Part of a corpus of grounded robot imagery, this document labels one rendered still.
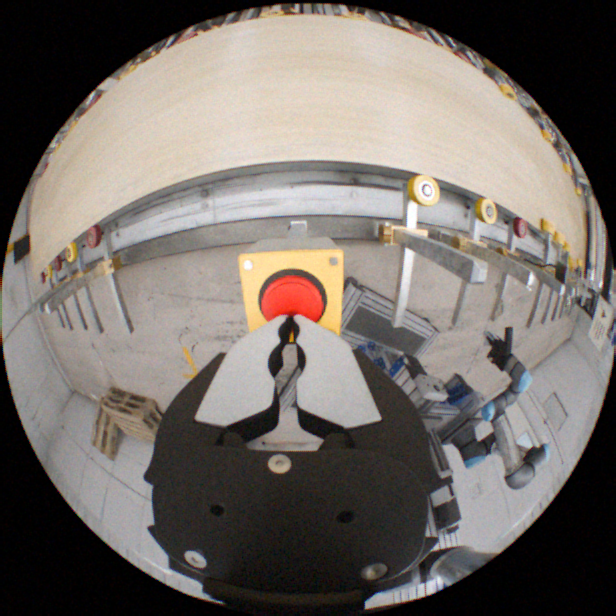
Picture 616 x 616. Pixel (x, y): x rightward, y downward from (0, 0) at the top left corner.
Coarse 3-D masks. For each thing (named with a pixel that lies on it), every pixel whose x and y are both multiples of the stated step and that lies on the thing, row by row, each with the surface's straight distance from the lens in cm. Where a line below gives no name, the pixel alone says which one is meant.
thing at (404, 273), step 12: (408, 204) 59; (408, 216) 59; (408, 252) 61; (408, 264) 62; (408, 276) 63; (396, 288) 66; (408, 288) 64; (396, 300) 66; (396, 312) 66; (396, 324) 68
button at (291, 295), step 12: (288, 276) 14; (276, 288) 13; (288, 288) 13; (300, 288) 13; (312, 288) 14; (264, 300) 14; (276, 300) 14; (288, 300) 14; (300, 300) 14; (312, 300) 14; (264, 312) 14; (276, 312) 14; (288, 312) 14; (300, 312) 14; (312, 312) 14
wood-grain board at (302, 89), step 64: (192, 64) 79; (256, 64) 65; (320, 64) 63; (384, 64) 70; (448, 64) 97; (128, 128) 79; (192, 128) 58; (256, 128) 50; (320, 128) 49; (384, 128) 54; (448, 128) 66; (512, 128) 108; (64, 192) 119; (128, 192) 67; (512, 192) 86; (576, 256) 227
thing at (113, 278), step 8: (104, 232) 87; (104, 240) 87; (104, 248) 88; (104, 256) 89; (112, 256) 88; (112, 280) 88; (112, 288) 89; (120, 288) 90; (120, 296) 89; (120, 304) 89; (120, 312) 91; (128, 320) 92; (128, 328) 92
